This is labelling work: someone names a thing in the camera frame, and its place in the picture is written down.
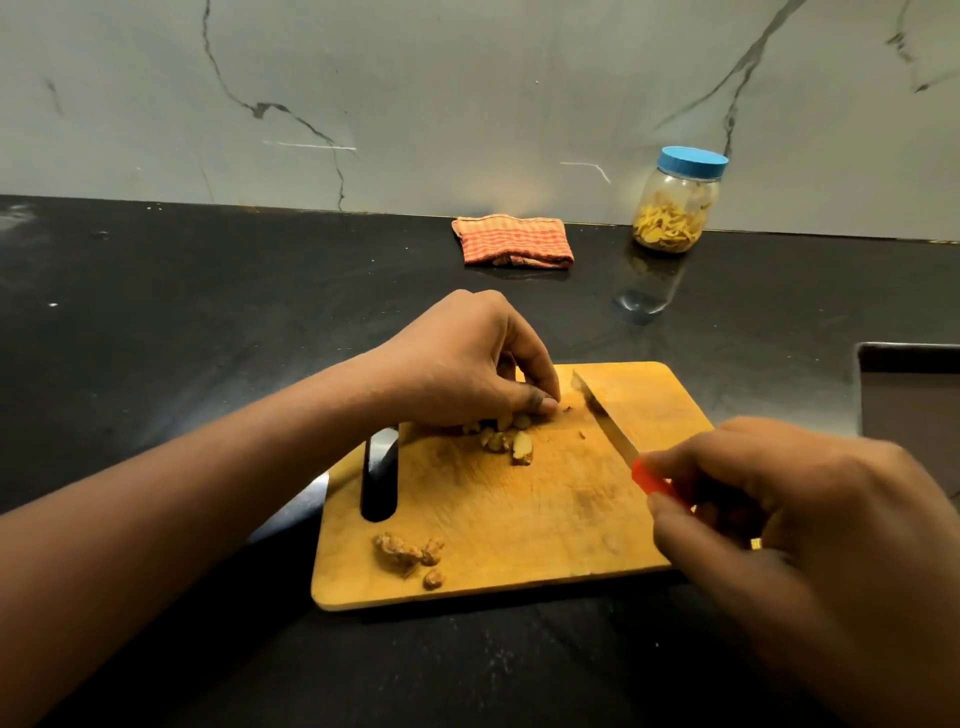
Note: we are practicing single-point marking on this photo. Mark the person's right hand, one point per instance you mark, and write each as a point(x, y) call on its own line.
point(840, 540)

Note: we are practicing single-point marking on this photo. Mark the person's left hand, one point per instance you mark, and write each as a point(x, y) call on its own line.
point(457, 360)

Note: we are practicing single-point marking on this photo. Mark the pile of ginger slices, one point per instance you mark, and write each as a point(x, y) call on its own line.
point(521, 448)

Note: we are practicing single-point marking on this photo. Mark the knobby ginger piece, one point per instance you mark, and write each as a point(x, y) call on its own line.
point(396, 551)

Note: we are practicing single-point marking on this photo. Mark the small round ginger end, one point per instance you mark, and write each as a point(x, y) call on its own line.
point(433, 580)

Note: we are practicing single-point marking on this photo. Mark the blue-lidded plastic jar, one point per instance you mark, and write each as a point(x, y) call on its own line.
point(679, 189)

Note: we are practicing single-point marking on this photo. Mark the person's left forearm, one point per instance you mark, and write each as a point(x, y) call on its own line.
point(150, 540)

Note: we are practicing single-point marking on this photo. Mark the blue jar lid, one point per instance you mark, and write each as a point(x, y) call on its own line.
point(693, 162)

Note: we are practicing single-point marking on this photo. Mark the orange checked cloth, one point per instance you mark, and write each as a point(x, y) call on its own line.
point(514, 241)

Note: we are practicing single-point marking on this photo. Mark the beige cabinet door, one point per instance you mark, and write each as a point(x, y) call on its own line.
point(911, 420)

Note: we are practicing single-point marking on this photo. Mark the wooden cutting board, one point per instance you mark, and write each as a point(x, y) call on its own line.
point(525, 517)

